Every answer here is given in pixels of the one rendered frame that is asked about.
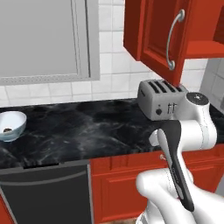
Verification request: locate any silver cabinet door handle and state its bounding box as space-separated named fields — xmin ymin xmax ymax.
xmin=165 ymin=9 xmax=186 ymax=71

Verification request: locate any black dishwasher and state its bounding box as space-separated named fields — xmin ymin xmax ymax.
xmin=0 ymin=158 xmax=94 ymax=224

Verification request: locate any red base cabinet door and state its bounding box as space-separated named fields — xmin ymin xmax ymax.
xmin=91 ymin=164 xmax=224 ymax=224

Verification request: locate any red wall cabinet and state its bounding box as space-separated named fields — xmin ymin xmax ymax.
xmin=183 ymin=0 xmax=224 ymax=60

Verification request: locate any red base cabinet drawer front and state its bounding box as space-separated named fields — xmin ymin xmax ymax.
xmin=89 ymin=143 xmax=224 ymax=177

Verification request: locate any white bowl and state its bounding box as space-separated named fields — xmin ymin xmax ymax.
xmin=0 ymin=110 xmax=28 ymax=143

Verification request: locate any silver toaster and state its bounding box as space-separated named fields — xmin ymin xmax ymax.
xmin=136 ymin=79 xmax=189 ymax=122

